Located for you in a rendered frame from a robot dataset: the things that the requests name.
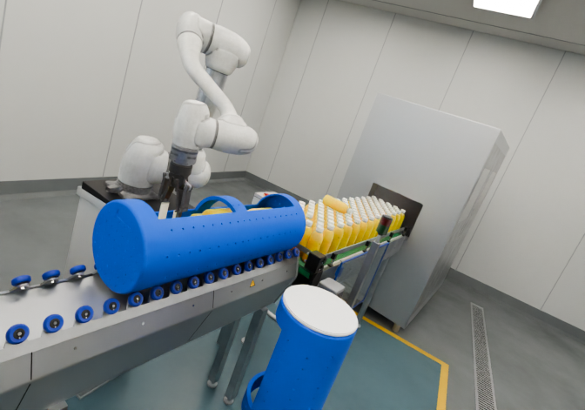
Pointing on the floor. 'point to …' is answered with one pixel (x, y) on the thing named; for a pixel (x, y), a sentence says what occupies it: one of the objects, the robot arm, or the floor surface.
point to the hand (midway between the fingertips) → (169, 216)
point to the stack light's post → (363, 273)
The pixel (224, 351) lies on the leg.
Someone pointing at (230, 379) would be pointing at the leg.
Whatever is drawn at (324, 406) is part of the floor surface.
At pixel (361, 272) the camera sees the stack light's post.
